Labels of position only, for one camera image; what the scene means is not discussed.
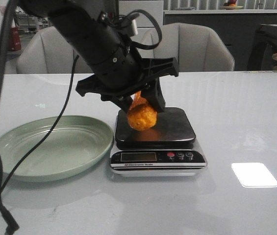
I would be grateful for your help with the light green plate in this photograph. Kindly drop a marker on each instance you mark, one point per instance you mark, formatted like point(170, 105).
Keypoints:
point(74, 145)

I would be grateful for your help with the red trash bin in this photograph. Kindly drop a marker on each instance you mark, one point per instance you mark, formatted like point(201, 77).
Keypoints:
point(14, 41)

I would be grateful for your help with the left grey armchair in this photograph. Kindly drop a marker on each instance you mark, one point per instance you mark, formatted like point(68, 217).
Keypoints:
point(47, 52)

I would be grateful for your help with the black silver kitchen scale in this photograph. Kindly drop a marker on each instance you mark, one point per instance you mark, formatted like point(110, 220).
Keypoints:
point(170, 148)

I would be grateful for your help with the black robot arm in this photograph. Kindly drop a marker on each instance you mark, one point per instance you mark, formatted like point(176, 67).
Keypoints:
point(102, 38)

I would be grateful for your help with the pink wall notice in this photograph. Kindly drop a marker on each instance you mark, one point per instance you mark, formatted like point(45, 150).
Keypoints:
point(2, 10)

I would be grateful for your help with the dark side table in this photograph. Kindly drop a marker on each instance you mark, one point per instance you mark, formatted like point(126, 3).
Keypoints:
point(264, 46)

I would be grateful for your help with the grey armchair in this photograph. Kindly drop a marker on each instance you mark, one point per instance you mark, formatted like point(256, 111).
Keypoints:
point(195, 47)
point(47, 52)

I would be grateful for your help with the right grey armchair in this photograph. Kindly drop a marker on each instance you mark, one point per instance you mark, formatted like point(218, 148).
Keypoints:
point(195, 47)

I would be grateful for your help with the fruit bowl on counter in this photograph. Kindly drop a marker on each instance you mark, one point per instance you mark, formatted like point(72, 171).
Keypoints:
point(231, 5)

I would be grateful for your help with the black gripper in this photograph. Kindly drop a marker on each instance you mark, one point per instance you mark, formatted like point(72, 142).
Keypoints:
point(120, 72)

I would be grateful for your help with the yellow corn cob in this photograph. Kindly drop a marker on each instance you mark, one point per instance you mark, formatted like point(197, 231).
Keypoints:
point(141, 115)

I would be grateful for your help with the dark grey counter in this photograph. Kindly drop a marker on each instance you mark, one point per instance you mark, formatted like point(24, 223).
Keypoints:
point(235, 27)

